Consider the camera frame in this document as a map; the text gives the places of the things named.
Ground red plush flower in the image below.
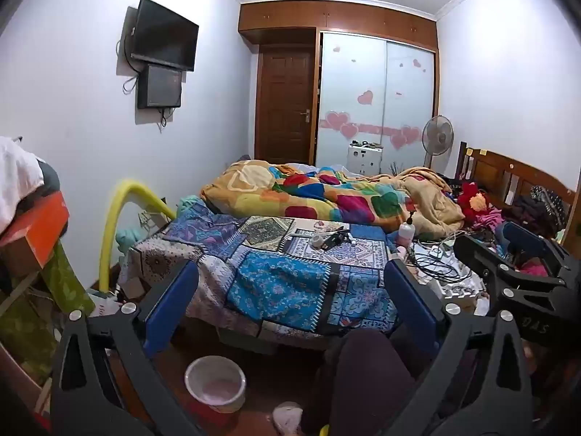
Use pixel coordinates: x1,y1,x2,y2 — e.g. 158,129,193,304
456,182,491,214

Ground white pump bottle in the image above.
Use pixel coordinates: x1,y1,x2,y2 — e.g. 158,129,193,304
398,211,417,241

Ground person's leg dark trousers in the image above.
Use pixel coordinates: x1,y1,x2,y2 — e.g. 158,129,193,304
318,329,436,436

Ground crumpled white tissue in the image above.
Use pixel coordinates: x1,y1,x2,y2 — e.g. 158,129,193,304
272,402,304,432

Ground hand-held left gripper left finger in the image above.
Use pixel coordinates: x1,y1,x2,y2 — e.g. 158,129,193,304
50,259,205,436

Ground wooden wardrobe frosted sliding doors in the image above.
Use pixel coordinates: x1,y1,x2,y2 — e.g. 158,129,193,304
239,1,440,178

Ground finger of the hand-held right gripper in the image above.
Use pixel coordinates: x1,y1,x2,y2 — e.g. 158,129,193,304
453,231,569,315
500,221,576,279

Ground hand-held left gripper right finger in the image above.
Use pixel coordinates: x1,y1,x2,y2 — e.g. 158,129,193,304
377,258,534,436

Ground black box under television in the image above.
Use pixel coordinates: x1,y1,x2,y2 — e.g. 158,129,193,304
137,64,183,110

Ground teal cloth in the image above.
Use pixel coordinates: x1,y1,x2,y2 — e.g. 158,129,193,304
115,229,139,251

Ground white small cabinet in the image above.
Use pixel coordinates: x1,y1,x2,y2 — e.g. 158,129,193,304
348,142,384,177

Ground blue patchwork bedsheet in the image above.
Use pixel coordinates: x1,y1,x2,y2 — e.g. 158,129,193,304
120,200,455,334

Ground standing electric fan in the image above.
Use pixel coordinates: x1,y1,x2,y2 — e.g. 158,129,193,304
422,115,455,171

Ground green patterned cloth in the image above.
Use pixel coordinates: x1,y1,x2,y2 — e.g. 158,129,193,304
0,241,96,373

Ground orange cardboard box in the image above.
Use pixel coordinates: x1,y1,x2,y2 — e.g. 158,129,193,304
0,191,70,270

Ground tangle of black cables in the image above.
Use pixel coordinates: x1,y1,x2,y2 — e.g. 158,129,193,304
409,241,473,284

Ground white cloth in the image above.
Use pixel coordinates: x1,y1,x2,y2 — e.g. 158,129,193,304
0,136,46,223

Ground white plastic basin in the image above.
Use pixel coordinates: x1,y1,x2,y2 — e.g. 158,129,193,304
184,355,247,414

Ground wooden bed headboard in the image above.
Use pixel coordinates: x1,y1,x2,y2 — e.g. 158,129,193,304
456,142,577,237

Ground pile of dark clothes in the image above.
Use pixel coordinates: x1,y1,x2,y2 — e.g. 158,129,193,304
504,186,568,237

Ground brown wooden door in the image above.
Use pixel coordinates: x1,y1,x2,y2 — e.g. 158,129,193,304
255,52,316,164

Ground colourful patch fleece blanket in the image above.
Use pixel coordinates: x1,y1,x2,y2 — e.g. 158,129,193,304
200,160,466,237

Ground black wall television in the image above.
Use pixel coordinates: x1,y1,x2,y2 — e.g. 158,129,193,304
131,0,199,72

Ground yellow foam tube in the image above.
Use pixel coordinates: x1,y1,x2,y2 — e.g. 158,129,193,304
99,180,177,292

